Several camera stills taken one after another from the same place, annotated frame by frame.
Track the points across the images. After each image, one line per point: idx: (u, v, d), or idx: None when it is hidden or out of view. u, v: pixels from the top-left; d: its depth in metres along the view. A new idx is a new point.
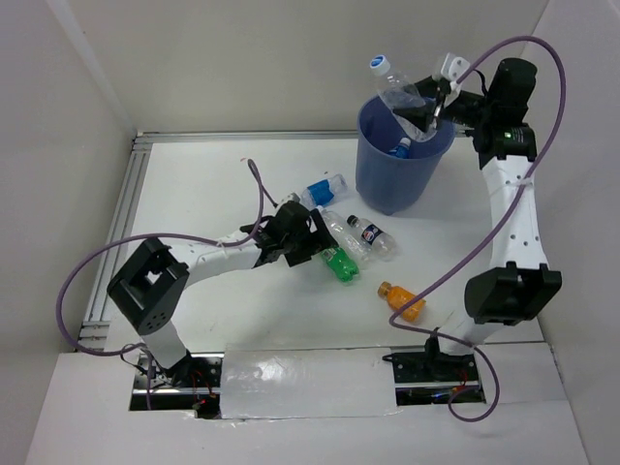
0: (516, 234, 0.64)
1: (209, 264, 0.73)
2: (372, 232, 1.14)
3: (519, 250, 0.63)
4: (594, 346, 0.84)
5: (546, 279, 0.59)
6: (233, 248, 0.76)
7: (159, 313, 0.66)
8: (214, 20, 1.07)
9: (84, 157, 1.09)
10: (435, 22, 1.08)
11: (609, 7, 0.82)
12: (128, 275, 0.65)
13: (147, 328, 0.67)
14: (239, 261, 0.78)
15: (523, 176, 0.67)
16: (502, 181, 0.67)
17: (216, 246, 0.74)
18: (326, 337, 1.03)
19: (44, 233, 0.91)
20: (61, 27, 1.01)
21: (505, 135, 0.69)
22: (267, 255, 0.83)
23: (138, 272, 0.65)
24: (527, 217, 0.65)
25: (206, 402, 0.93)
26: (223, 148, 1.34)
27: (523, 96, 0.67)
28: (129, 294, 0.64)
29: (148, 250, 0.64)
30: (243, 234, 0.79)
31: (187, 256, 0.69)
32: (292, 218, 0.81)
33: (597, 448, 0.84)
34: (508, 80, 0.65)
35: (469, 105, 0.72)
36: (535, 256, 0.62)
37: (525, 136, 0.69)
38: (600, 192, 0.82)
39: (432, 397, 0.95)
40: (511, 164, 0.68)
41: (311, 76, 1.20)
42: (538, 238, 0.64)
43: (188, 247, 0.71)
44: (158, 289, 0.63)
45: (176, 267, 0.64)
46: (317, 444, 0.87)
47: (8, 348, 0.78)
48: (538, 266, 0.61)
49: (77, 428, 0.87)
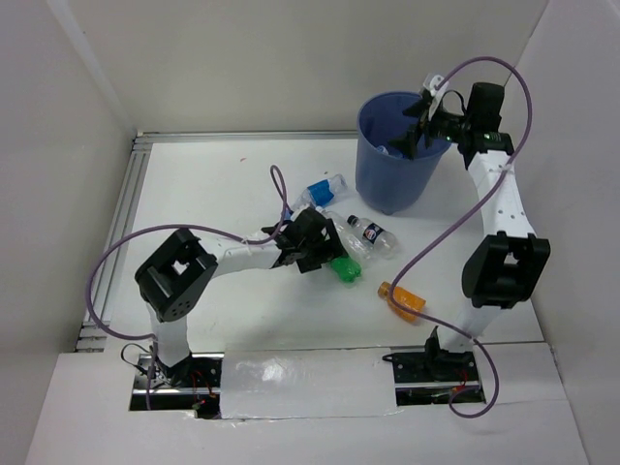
0: (504, 210, 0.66)
1: (232, 260, 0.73)
2: (373, 231, 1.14)
3: (508, 222, 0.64)
4: (594, 346, 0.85)
5: (535, 247, 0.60)
6: (257, 246, 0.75)
7: (185, 301, 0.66)
8: (215, 20, 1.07)
9: (84, 157, 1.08)
10: (435, 23, 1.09)
11: (608, 8, 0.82)
12: (156, 263, 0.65)
13: (172, 317, 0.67)
14: (260, 260, 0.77)
15: (504, 164, 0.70)
16: (484, 170, 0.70)
17: (241, 242, 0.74)
18: (327, 337, 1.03)
19: (43, 232, 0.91)
20: (61, 27, 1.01)
21: (484, 137, 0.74)
22: (286, 256, 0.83)
23: (167, 261, 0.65)
24: (512, 195, 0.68)
25: (206, 402, 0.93)
26: (223, 148, 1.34)
27: (497, 103, 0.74)
28: (156, 281, 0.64)
29: (179, 242, 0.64)
30: (264, 234, 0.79)
31: (214, 249, 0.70)
32: (311, 221, 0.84)
33: (597, 448, 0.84)
34: (480, 92, 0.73)
35: (450, 121, 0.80)
36: (523, 227, 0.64)
37: (503, 137, 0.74)
38: (599, 193, 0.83)
39: (432, 397, 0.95)
40: (492, 157, 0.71)
41: (311, 76, 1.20)
42: (524, 213, 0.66)
43: (215, 240, 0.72)
44: (187, 277, 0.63)
45: (206, 260, 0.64)
46: (317, 444, 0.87)
47: (8, 348, 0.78)
48: (527, 235, 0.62)
49: (77, 428, 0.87)
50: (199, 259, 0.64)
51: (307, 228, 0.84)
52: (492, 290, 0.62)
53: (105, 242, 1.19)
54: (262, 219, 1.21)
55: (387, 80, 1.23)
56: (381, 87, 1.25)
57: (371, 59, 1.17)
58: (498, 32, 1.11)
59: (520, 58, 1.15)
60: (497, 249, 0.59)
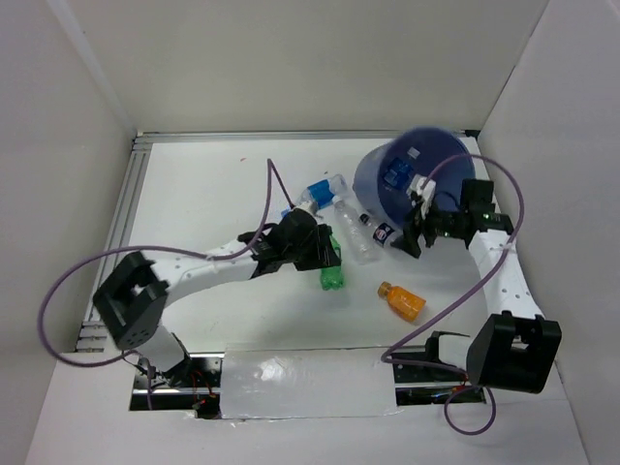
0: (508, 289, 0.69)
1: (195, 281, 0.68)
2: (384, 231, 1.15)
3: (513, 302, 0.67)
4: (594, 346, 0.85)
5: (545, 331, 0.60)
6: (225, 262, 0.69)
7: (141, 328, 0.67)
8: (215, 21, 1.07)
9: (84, 157, 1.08)
10: (435, 23, 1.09)
11: (608, 8, 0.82)
12: (110, 289, 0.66)
13: (128, 343, 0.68)
14: (233, 274, 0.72)
15: (504, 242, 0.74)
16: (486, 247, 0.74)
17: (204, 260, 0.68)
18: (327, 337, 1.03)
19: (43, 233, 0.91)
20: (60, 27, 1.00)
21: (484, 217, 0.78)
22: (266, 264, 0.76)
23: (121, 287, 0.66)
24: (515, 274, 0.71)
25: (205, 402, 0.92)
26: (223, 149, 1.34)
27: (487, 192, 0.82)
28: (111, 309, 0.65)
29: (131, 264, 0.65)
30: (238, 246, 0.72)
31: (170, 273, 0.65)
32: (295, 227, 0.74)
33: (597, 448, 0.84)
34: (468, 184, 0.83)
35: (445, 218, 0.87)
36: (528, 307, 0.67)
37: (502, 218, 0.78)
38: (601, 192, 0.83)
39: (432, 397, 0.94)
40: (492, 235, 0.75)
41: (311, 76, 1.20)
42: (527, 292, 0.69)
43: (174, 261, 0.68)
44: (135, 305, 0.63)
45: (155, 288, 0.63)
46: (316, 443, 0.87)
47: (8, 348, 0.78)
48: (535, 318, 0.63)
49: (77, 428, 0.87)
50: (147, 286, 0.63)
51: (290, 234, 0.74)
52: (497, 377, 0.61)
53: (105, 242, 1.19)
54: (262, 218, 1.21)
55: (387, 80, 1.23)
56: (380, 87, 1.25)
57: (371, 60, 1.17)
58: (498, 33, 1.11)
59: (520, 59, 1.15)
60: (504, 333, 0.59)
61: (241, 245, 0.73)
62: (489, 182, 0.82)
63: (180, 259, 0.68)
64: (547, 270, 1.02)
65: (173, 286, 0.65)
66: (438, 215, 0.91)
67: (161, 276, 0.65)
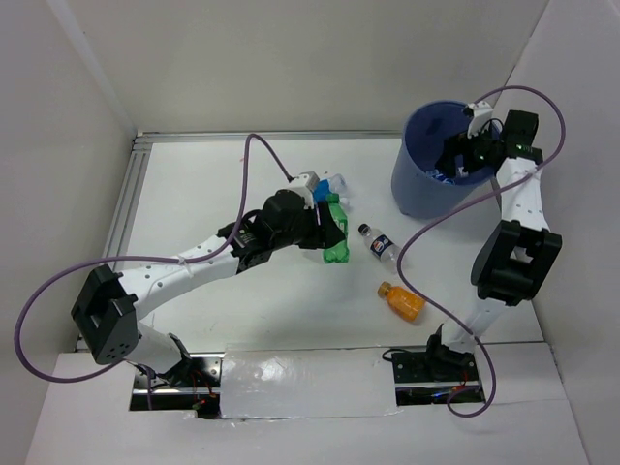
0: (521, 204, 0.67)
1: (170, 287, 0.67)
2: (382, 242, 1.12)
3: (523, 215, 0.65)
4: (595, 346, 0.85)
5: (547, 241, 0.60)
6: (201, 263, 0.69)
7: (119, 343, 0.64)
8: (214, 22, 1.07)
9: (84, 158, 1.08)
10: (435, 22, 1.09)
11: (609, 7, 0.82)
12: (81, 307, 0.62)
13: (108, 357, 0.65)
14: (212, 273, 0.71)
15: (531, 170, 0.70)
16: (511, 171, 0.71)
17: (177, 264, 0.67)
18: (327, 337, 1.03)
19: (43, 233, 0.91)
20: (60, 26, 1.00)
21: (517, 147, 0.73)
22: (252, 258, 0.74)
23: (91, 303, 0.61)
24: (534, 193, 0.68)
25: (205, 402, 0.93)
26: (223, 149, 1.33)
27: (529, 125, 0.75)
28: (83, 326, 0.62)
29: (97, 281, 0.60)
30: (216, 244, 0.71)
31: (139, 285, 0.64)
32: (279, 212, 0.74)
33: (597, 447, 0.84)
34: (513, 113, 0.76)
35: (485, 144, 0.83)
36: (538, 222, 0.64)
37: (536, 148, 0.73)
38: (602, 191, 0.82)
39: (432, 397, 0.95)
40: (520, 163, 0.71)
41: (311, 76, 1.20)
42: (542, 211, 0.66)
43: (144, 270, 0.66)
44: (107, 324, 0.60)
45: (124, 303, 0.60)
46: (317, 443, 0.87)
47: (8, 350, 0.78)
48: (540, 230, 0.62)
49: (77, 427, 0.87)
50: (115, 303, 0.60)
51: (274, 220, 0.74)
52: (494, 277, 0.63)
53: (105, 242, 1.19)
54: None
55: (387, 79, 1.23)
56: (380, 86, 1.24)
57: (372, 59, 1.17)
58: (499, 31, 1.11)
59: (521, 59, 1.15)
60: (509, 236, 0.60)
61: (221, 242, 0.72)
62: (536, 116, 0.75)
63: (151, 268, 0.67)
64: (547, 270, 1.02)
65: (143, 296, 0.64)
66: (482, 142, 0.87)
67: (129, 290, 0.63)
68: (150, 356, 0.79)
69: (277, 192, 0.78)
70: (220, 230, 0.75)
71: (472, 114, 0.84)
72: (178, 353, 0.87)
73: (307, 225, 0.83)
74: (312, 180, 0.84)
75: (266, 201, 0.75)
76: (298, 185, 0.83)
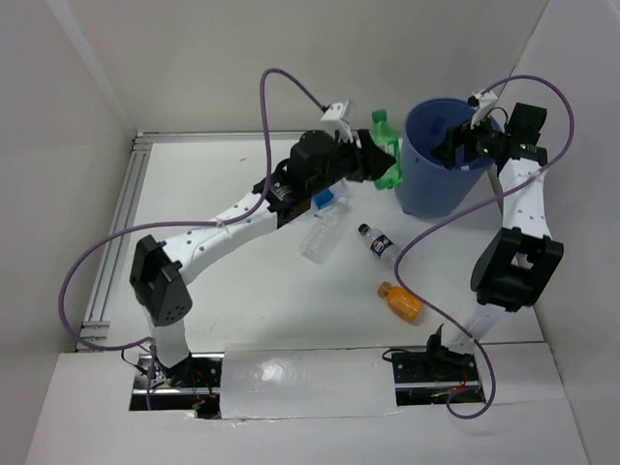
0: (523, 210, 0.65)
1: (212, 250, 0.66)
2: (382, 242, 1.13)
3: (524, 222, 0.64)
4: (595, 346, 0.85)
5: (548, 249, 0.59)
6: (239, 223, 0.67)
7: (175, 305, 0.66)
8: (215, 22, 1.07)
9: (84, 157, 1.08)
10: (435, 23, 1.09)
11: (608, 8, 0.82)
12: (137, 275, 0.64)
13: (169, 320, 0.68)
14: (254, 232, 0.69)
15: (534, 171, 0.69)
16: (513, 174, 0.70)
17: (216, 227, 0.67)
18: (327, 337, 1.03)
19: (43, 234, 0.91)
20: (60, 27, 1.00)
21: (520, 146, 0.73)
22: (292, 210, 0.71)
23: (144, 271, 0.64)
24: (536, 198, 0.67)
25: (206, 402, 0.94)
26: (223, 149, 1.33)
27: (535, 123, 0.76)
28: (142, 292, 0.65)
29: (144, 252, 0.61)
30: (253, 201, 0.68)
31: (181, 251, 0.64)
32: (306, 159, 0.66)
33: (597, 447, 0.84)
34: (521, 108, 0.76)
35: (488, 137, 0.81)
36: (540, 229, 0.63)
37: (539, 150, 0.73)
38: (603, 191, 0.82)
39: (432, 397, 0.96)
40: (524, 164, 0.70)
41: (311, 76, 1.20)
42: (544, 217, 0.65)
43: (185, 236, 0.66)
44: (159, 291, 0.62)
45: (170, 270, 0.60)
46: (317, 443, 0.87)
47: (7, 350, 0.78)
48: (542, 236, 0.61)
49: (77, 427, 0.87)
50: (162, 271, 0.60)
51: (304, 170, 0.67)
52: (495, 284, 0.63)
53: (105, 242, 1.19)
54: None
55: (387, 80, 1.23)
56: (381, 87, 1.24)
57: (372, 59, 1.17)
58: (499, 32, 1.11)
59: (521, 59, 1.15)
60: (510, 244, 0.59)
61: (258, 198, 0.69)
62: (543, 112, 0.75)
63: (191, 233, 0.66)
64: None
65: (188, 263, 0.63)
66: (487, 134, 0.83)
67: (172, 257, 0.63)
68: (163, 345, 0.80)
69: (304, 134, 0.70)
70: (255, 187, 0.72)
71: (478, 105, 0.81)
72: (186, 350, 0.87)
73: (348, 155, 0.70)
74: (347, 109, 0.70)
75: (292, 149, 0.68)
76: (330, 117, 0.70)
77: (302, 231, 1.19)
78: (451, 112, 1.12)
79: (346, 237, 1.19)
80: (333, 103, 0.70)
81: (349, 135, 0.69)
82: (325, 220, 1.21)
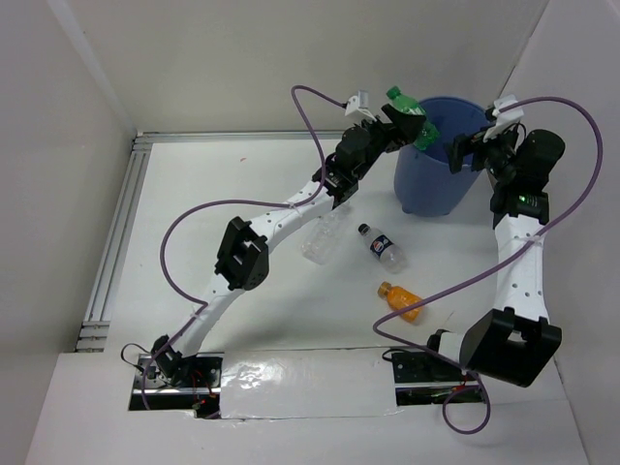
0: (518, 284, 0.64)
1: (288, 229, 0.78)
2: (382, 242, 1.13)
3: (519, 299, 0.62)
4: (596, 346, 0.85)
5: (545, 334, 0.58)
6: (306, 205, 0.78)
7: (259, 273, 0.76)
8: (215, 22, 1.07)
9: (84, 157, 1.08)
10: (435, 24, 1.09)
11: (608, 8, 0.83)
12: (226, 250, 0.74)
13: (253, 285, 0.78)
14: (318, 212, 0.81)
15: (533, 233, 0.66)
16: (510, 234, 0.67)
17: (289, 208, 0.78)
18: (327, 336, 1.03)
19: (43, 233, 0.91)
20: (61, 26, 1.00)
21: (519, 200, 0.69)
22: (344, 194, 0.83)
23: (233, 245, 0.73)
24: (533, 268, 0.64)
25: (206, 402, 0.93)
26: (222, 149, 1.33)
27: (543, 169, 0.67)
28: (232, 263, 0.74)
29: (236, 229, 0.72)
30: (314, 188, 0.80)
31: (265, 228, 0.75)
32: (351, 152, 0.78)
33: (597, 447, 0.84)
34: (538, 133, 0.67)
35: (500, 155, 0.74)
36: (535, 309, 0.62)
37: (540, 203, 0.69)
38: (602, 191, 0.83)
39: (432, 397, 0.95)
40: (522, 223, 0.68)
41: (311, 75, 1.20)
42: (541, 291, 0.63)
43: (265, 216, 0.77)
44: (249, 261, 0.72)
45: (258, 242, 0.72)
46: (317, 443, 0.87)
47: (7, 350, 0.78)
48: (538, 319, 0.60)
49: (77, 428, 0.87)
50: (252, 243, 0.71)
51: (350, 162, 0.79)
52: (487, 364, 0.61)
53: (105, 242, 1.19)
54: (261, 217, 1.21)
55: (387, 80, 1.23)
56: (381, 87, 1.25)
57: (373, 59, 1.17)
58: (499, 33, 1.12)
59: (522, 60, 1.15)
60: (502, 327, 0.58)
61: (317, 185, 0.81)
62: (553, 158, 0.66)
63: (270, 214, 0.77)
64: (546, 269, 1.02)
65: (271, 237, 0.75)
66: (499, 149, 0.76)
67: (259, 232, 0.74)
68: (191, 345, 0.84)
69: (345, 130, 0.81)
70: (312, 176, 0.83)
71: (494, 121, 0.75)
72: (194, 348, 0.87)
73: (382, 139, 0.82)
74: (362, 99, 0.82)
75: (336, 146, 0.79)
76: (351, 109, 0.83)
77: (302, 230, 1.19)
78: (453, 106, 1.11)
79: (346, 237, 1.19)
80: (350, 98, 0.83)
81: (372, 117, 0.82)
82: (325, 220, 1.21)
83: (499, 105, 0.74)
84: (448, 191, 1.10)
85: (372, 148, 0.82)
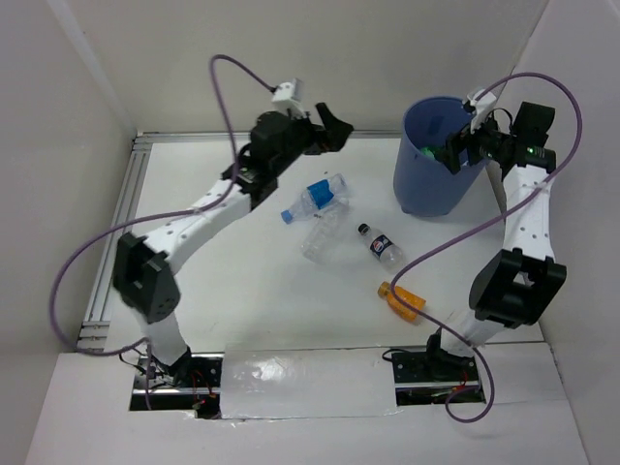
0: (526, 228, 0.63)
1: (195, 238, 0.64)
2: (382, 242, 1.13)
3: (527, 241, 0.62)
4: (595, 345, 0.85)
5: (550, 272, 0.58)
6: (215, 208, 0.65)
7: (165, 297, 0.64)
8: (214, 22, 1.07)
9: (84, 158, 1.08)
10: (435, 24, 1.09)
11: (608, 8, 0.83)
12: (121, 275, 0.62)
13: (160, 315, 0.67)
14: (229, 217, 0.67)
15: (540, 181, 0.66)
16: (518, 184, 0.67)
17: (194, 215, 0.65)
18: (327, 336, 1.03)
19: (43, 233, 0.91)
20: (61, 26, 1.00)
21: (527, 150, 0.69)
22: (262, 191, 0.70)
23: (128, 268, 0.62)
24: (541, 213, 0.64)
25: (206, 402, 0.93)
26: (222, 148, 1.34)
27: (543, 121, 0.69)
28: (129, 290, 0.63)
29: (127, 246, 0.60)
30: (224, 187, 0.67)
31: (165, 240, 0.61)
32: (263, 138, 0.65)
33: (597, 447, 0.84)
34: (528, 105, 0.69)
35: (493, 137, 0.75)
36: (542, 249, 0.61)
37: (547, 154, 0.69)
38: (602, 190, 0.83)
39: (432, 397, 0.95)
40: (529, 172, 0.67)
41: (311, 75, 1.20)
42: (547, 234, 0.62)
43: (166, 228, 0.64)
44: (148, 284, 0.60)
45: (156, 259, 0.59)
46: (317, 442, 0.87)
47: (7, 350, 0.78)
48: (544, 259, 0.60)
49: (77, 428, 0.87)
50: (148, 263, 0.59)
51: (265, 149, 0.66)
52: (494, 303, 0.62)
53: (105, 242, 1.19)
54: (261, 217, 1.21)
55: (387, 79, 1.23)
56: (381, 86, 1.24)
57: (373, 59, 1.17)
58: (498, 32, 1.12)
59: (522, 59, 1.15)
60: (509, 265, 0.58)
61: (228, 184, 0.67)
62: (550, 110, 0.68)
63: (170, 224, 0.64)
64: None
65: (173, 252, 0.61)
66: (488, 134, 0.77)
67: (156, 248, 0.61)
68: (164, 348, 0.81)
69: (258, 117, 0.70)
70: (221, 176, 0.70)
71: (474, 110, 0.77)
72: (183, 347, 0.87)
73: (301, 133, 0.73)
74: (295, 87, 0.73)
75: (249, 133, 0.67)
76: (281, 97, 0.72)
77: (302, 231, 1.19)
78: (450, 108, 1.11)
79: (346, 237, 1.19)
80: (280, 85, 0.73)
81: (302, 111, 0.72)
82: (325, 220, 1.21)
83: (472, 96, 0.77)
84: (449, 191, 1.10)
85: (292, 140, 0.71)
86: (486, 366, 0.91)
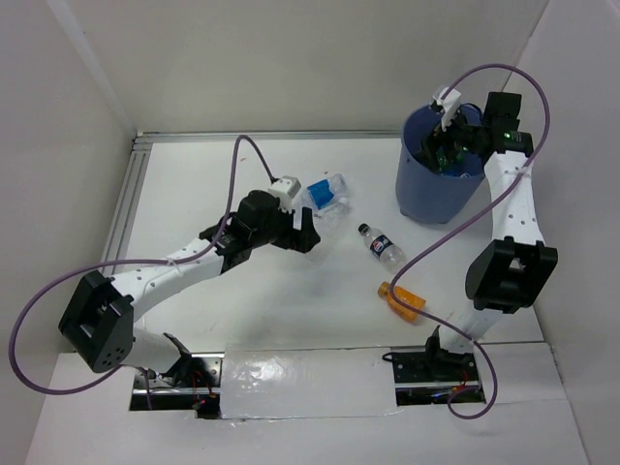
0: (514, 215, 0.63)
1: (163, 288, 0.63)
2: (382, 242, 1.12)
3: (517, 229, 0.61)
4: (596, 345, 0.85)
5: (543, 256, 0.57)
6: (190, 263, 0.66)
7: (115, 348, 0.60)
8: (213, 22, 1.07)
9: (83, 158, 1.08)
10: (435, 24, 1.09)
11: (608, 8, 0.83)
12: (75, 318, 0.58)
13: (105, 366, 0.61)
14: (200, 273, 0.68)
15: (520, 167, 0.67)
16: (500, 171, 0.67)
17: (167, 265, 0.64)
18: (327, 337, 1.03)
19: (43, 234, 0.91)
20: (60, 27, 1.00)
21: (505, 137, 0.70)
22: (234, 258, 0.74)
23: (84, 311, 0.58)
24: (526, 200, 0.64)
25: (206, 402, 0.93)
26: (222, 148, 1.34)
27: (512, 108, 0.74)
28: (78, 334, 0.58)
29: (90, 287, 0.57)
30: (201, 246, 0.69)
31: (133, 285, 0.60)
32: (254, 211, 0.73)
33: (597, 447, 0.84)
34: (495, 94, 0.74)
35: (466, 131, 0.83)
36: (532, 234, 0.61)
37: (524, 137, 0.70)
38: (602, 190, 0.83)
39: (432, 397, 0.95)
40: (510, 158, 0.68)
41: (311, 75, 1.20)
42: (535, 218, 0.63)
43: (135, 273, 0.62)
44: (102, 331, 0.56)
45: (121, 303, 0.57)
46: (317, 442, 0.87)
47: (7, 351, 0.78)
48: (536, 243, 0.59)
49: (77, 428, 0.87)
50: (111, 305, 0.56)
51: (252, 220, 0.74)
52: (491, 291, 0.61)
53: (105, 242, 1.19)
54: None
55: (387, 79, 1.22)
56: (381, 86, 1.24)
57: (372, 58, 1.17)
58: (498, 32, 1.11)
59: (522, 59, 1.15)
60: (503, 255, 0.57)
61: (205, 244, 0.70)
62: (518, 97, 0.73)
63: (141, 269, 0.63)
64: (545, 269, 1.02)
65: (139, 297, 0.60)
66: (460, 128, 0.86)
67: (123, 292, 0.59)
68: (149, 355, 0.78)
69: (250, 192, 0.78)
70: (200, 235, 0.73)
71: (442, 108, 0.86)
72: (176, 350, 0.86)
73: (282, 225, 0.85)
74: (294, 186, 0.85)
75: (239, 202, 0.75)
76: (280, 188, 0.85)
77: None
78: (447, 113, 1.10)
79: (346, 237, 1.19)
80: (281, 178, 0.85)
81: (289, 206, 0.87)
82: (325, 220, 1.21)
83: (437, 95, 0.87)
84: (448, 196, 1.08)
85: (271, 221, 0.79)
86: (488, 363, 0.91)
